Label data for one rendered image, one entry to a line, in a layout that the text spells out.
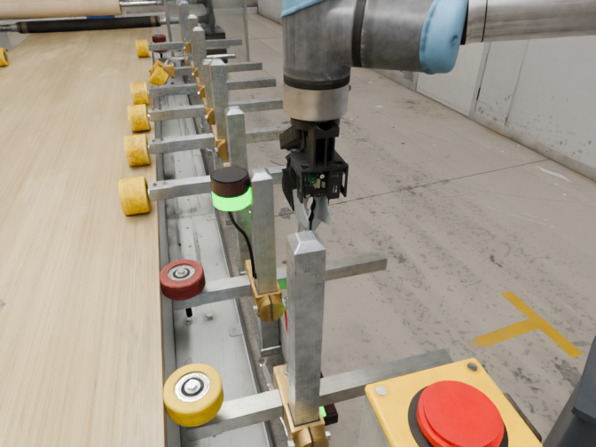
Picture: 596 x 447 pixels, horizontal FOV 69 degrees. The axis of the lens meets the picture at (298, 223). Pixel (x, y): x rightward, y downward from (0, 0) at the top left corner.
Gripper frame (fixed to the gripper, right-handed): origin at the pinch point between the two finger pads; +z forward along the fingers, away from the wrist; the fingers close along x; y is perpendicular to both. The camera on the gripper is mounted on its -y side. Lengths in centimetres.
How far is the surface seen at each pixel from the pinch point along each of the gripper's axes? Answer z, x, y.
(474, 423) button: -22, -7, 50
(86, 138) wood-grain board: 11, -47, -78
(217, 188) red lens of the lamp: -9.2, -14.6, 0.3
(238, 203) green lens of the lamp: -6.6, -11.9, 1.2
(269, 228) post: -0.2, -6.9, 0.0
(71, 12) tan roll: 0, -72, -257
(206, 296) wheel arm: 16.1, -18.8, -4.2
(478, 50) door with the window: 44, 236, -276
